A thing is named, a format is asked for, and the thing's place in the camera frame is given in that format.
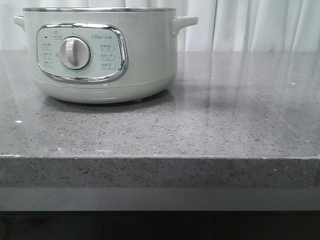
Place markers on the white curtain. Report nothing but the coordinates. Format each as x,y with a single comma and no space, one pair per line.
223,26

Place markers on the grey cabinet front under counter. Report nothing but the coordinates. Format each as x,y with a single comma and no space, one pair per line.
158,199

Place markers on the pale green electric cooking pot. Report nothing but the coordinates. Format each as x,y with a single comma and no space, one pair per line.
102,55

